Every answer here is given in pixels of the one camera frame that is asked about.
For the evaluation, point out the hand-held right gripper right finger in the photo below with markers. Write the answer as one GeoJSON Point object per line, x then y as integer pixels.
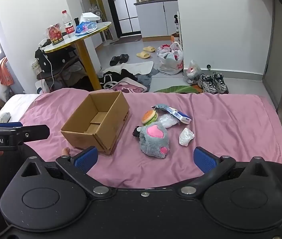
{"type": "Point", "coordinates": [205, 159]}

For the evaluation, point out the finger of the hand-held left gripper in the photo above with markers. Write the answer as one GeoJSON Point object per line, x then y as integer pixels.
{"type": "Point", "coordinates": [10, 124]}
{"type": "Point", "coordinates": [36, 132]}

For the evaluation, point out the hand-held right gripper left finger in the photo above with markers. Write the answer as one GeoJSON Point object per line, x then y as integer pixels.
{"type": "Point", "coordinates": [86, 159]}

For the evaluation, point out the brown cardboard box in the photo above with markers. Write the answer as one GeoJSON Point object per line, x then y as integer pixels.
{"type": "Point", "coordinates": [116, 129]}

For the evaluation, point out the blue white tissue packet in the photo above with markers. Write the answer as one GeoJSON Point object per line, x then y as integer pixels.
{"type": "Point", "coordinates": [178, 114]}

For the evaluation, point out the grey plush toy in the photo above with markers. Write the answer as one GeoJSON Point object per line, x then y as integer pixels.
{"type": "Point", "coordinates": [153, 147]}

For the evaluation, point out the burger plush toy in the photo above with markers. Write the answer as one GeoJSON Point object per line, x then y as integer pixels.
{"type": "Point", "coordinates": [148, 116]}

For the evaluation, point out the white bedding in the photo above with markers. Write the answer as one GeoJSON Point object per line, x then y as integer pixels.
{"type": "Point", "coordinates": [18, 104]}

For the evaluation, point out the person's bare foot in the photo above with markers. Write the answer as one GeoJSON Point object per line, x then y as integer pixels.
{"type": "Point", "coordinates": [65, 150]}

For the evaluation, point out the white crumpled tissue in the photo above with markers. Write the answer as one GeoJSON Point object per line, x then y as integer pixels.
{"type": "Point", "coordinates": [186, 137]}

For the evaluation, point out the pink bed sheet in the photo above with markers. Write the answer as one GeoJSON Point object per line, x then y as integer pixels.
{"type": "Point", "coordinates": [230, 129]}

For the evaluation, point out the white plastic container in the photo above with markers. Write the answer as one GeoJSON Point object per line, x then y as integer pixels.
{"type": "Point", "coordinates": [41, 86]}

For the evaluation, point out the orange cloth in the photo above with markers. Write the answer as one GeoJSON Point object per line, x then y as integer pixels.
{"type": "Point", "coordinates": [6, 74]}

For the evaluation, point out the clear plastic bag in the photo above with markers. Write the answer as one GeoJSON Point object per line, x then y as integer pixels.
{"type": "Point", "coordinates": [167, 121]}

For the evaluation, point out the blue denim cloth piece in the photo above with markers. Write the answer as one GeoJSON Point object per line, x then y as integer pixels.
{"type": "Point", "coordinates": [159, 106]}

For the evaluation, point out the black polka dot bag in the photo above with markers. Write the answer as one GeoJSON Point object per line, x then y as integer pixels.
{"type": "Point", "coordinates": [43, 59]}

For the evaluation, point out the grey sneaker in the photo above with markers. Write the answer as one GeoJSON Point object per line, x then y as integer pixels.
{"type": "Point", "coordinates": [220, 82]}
{"type": "Point", "coordinates": [207, 84]}

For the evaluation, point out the green leaf floor mat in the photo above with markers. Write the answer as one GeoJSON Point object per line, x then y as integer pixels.
{"type": "Point", "coordinates": [175, 89]}

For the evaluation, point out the dark wooden chair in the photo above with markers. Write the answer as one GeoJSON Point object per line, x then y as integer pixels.
{"type": "Point", "coordinates": [73, 59]}

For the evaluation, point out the pink bear cushion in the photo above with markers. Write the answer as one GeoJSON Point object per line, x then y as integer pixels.
{"type": "Point", "coordinates": [128, 86]}

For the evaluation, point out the clear trash bag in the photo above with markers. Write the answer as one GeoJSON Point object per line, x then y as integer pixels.
{"type": "Point", "coordinates": [192, 73]}

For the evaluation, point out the black clothes pile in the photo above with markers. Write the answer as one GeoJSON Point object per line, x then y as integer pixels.
{"type": "Point", "coordinates": [128, 74]}

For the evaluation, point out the red snack jar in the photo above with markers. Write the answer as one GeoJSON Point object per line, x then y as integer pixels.
{"type": "Point", "coordinates": [55, 36]}

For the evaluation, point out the grey furry rug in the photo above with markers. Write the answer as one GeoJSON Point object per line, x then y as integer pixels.
{"type": "Point", "coordinates": [146, 79]}

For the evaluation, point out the round table yellow leg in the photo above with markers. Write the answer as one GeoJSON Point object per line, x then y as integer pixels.
{"type": "Point", "coordinates": [81, 42]}

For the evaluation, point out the white plastic shopping bag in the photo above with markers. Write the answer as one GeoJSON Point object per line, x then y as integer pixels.
{"type": "Point", "coordinates": [170, 63]}

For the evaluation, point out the black slipper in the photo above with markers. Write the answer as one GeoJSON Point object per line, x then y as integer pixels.
{"type": "Point", "coordinates": [124, 58]}
{"type": "Point", "coordinates": [114, 60]}

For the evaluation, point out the white rug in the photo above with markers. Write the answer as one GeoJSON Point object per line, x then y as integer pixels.
{"type": "Point", "coordinates": [138, 67]}

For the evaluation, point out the clear water bottle red label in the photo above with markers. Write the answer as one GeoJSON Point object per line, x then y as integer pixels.
{"type": "Point", "coordinates": [68, 25]}

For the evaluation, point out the blue snack packets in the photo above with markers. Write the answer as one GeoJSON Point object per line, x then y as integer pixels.
{"type": "Point", "coordinates": [83, 28]}

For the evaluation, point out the grey wardrobe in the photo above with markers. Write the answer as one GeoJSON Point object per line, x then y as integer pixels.
{"type": "Point", "coordinates": [280, 67]}

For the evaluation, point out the yellow slipper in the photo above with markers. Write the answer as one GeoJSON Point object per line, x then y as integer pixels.
{"type": "Point", "coordinates": [143, 54]}
{"type": "Point", "coordinates": [149, 48]}

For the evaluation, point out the white tissue box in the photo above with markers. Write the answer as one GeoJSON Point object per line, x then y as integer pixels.
{"type": "Point", "coordinates": [89, 17]}

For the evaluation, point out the grey door mat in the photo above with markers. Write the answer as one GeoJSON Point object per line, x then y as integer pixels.
{"type": "Point", "coordinates": [128, 40]}

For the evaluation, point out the white standing fan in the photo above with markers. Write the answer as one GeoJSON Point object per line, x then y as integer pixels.
{"type": "Point", "coordinates": [98, 13]}

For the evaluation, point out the white kitchen cabinet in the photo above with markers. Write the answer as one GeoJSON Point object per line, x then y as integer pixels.
{"type": "Point", "coordinates": [153, 20]}

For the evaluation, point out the black framed glass door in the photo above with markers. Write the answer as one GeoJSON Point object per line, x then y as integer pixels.
{"type": "Point", "coordinates": [128, 5]}

